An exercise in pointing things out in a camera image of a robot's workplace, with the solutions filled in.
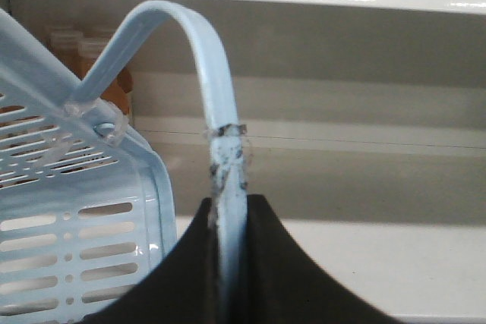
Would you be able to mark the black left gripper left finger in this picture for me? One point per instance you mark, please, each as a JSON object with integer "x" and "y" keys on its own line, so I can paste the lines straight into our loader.
{"x": 181, "y": 289}

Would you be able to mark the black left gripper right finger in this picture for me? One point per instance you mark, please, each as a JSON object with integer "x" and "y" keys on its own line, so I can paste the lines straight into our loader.
{"x": 282, "y": 284}

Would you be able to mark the light blue plastic basket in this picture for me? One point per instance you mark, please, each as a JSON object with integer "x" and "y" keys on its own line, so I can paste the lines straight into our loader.
{"x": 87, "y": 207}

